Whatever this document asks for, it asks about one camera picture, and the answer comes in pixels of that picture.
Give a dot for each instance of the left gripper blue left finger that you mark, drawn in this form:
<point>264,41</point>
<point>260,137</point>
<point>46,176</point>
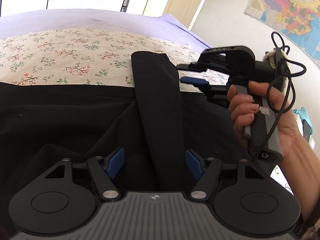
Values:
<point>113,162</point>

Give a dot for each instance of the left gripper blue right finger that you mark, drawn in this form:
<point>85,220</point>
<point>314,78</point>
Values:
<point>195,163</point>

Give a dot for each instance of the black pants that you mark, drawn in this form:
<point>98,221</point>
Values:
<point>153,121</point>

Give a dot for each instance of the person's right forearm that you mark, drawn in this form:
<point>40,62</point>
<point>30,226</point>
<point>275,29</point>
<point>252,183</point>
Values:
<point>300,167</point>

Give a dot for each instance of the open cream bedroom door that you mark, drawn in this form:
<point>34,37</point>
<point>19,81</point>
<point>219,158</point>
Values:
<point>185,11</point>

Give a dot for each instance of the person's right hand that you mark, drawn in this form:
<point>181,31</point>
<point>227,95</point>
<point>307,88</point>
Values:
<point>243,110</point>

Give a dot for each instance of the lavender bed sheet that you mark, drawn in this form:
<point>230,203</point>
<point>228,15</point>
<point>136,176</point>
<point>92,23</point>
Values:
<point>164,27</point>

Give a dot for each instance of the floral patterned cloth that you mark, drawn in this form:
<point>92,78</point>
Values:
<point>83,57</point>

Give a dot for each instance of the colourful wall map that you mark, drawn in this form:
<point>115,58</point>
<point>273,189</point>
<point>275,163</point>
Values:
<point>297,20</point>

